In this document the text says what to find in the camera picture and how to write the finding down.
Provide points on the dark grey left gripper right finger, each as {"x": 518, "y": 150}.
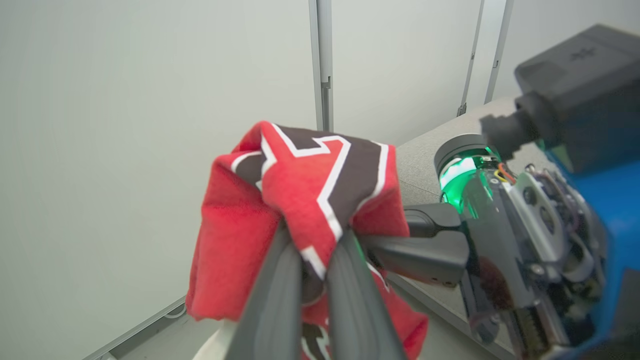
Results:
{"x": 357, "y": 310}

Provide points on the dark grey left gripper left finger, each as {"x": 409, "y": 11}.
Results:
{"x": 272, "y": 300}

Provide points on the right gripper body with green band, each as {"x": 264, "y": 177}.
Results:
{"x": 515, "y": 250}

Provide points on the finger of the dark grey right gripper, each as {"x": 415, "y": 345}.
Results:
{"x": 425, "y": 257}
{"x": 432, "y": 220}

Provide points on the red garment with white trim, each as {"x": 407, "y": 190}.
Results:
{"x": 235, "y": 250}

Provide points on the grey fabric sofa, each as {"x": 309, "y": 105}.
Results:
{"x": 425, "y": 165}

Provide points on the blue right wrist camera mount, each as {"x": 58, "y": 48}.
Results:
{"x": 620, "y": 215}

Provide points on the aluminium partition bottom rail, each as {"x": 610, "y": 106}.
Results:
{"x": 135, "y": 330}

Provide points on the grey partition post with foot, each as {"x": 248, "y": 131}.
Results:
{"x": 500, "y": 50}
{"x": 472, "y": 55}
{"x": 322, "y": 60}

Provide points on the dark grey right wrist camera box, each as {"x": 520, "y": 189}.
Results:
{"x": 585, "y": 90}

